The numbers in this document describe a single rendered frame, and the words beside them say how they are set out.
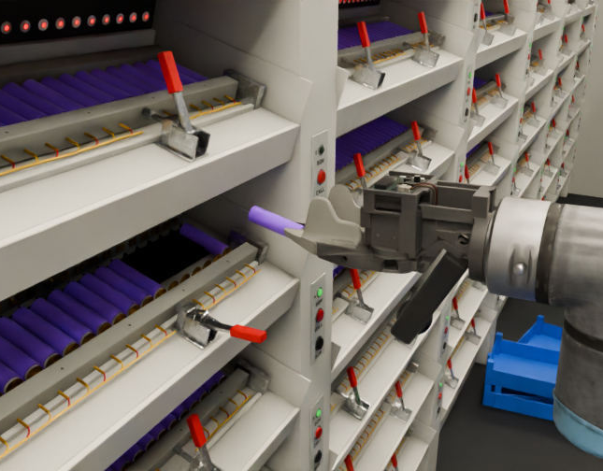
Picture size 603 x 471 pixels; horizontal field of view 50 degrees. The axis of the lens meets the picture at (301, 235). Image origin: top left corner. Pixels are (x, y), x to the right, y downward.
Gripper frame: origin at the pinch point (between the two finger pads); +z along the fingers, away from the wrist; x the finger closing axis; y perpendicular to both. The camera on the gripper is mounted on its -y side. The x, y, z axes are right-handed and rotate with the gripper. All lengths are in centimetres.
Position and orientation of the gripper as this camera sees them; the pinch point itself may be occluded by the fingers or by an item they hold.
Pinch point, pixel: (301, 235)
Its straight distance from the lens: 69.8
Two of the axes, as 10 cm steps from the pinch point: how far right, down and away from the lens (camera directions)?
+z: -8.8, -1.4, 4.5
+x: -4.7, 3.3, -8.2
